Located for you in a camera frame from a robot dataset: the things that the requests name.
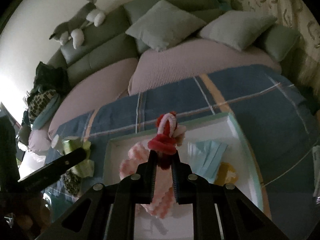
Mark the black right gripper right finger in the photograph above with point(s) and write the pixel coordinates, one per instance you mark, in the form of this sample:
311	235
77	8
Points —
220	212

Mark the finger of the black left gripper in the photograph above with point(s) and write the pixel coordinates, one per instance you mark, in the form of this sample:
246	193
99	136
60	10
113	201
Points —
59	166

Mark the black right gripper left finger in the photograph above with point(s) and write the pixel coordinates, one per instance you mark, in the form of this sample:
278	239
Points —
107	212

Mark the leopard print scrunchie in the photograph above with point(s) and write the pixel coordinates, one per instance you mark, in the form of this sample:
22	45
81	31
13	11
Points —
71	183

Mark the yellow orange soft item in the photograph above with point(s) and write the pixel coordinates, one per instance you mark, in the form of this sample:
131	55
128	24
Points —
226	174

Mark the green tissue pack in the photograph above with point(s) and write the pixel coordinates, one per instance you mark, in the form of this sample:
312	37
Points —
84	169

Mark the pink white fuzzy sock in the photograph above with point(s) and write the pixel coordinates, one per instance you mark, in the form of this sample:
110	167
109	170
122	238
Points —
163	198

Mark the light blue face mask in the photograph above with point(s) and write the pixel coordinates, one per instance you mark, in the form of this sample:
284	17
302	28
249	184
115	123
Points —
205	158

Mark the red white plush toy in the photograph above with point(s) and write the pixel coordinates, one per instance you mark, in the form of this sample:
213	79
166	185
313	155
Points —
169	134

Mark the lime green cloth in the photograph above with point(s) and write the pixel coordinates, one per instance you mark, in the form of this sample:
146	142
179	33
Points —
72	143

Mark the teal plastic toy case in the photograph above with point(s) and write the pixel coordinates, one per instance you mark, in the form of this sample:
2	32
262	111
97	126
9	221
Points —
58	202

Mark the white pill bottle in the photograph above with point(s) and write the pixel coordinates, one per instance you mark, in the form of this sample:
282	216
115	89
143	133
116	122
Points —
57	144

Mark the leopard print cushion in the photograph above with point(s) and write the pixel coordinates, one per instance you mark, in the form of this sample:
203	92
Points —
39	103

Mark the blue plaid table cloth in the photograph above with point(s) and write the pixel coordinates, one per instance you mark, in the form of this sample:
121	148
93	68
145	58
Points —
270	110

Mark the dark clothes pile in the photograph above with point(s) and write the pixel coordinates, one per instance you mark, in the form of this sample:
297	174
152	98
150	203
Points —
47	77

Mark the grey husky plush toy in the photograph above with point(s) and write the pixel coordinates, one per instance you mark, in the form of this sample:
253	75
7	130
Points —
72	29

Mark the small green pillow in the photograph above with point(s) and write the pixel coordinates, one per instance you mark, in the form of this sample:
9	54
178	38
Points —
279	40

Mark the grey white throw pillow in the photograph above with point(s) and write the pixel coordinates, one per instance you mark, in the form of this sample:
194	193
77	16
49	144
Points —
237	29

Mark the grey green sofa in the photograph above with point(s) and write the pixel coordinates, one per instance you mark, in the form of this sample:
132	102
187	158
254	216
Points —
139	46

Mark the patterned beige curtain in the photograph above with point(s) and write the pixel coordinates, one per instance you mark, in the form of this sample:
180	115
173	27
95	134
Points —
290	13

